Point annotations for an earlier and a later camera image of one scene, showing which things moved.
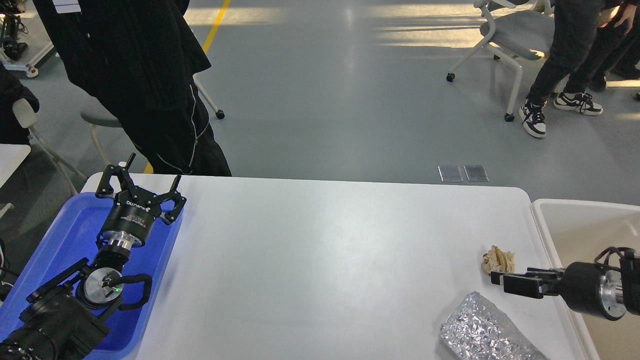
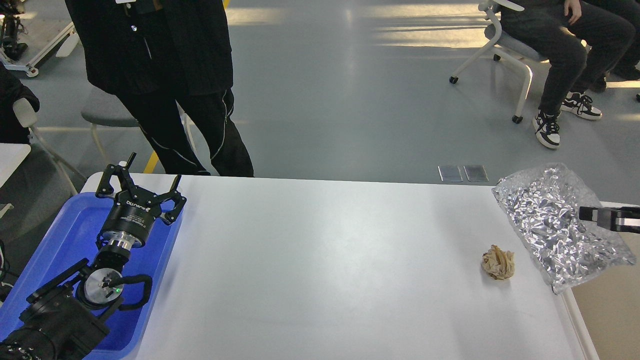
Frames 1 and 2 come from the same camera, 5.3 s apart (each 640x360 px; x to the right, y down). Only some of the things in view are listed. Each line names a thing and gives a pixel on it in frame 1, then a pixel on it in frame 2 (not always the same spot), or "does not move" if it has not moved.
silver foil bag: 479,330 → 543,205
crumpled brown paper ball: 497,260 does not move
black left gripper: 131,216 does not move
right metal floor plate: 476,173 does not move
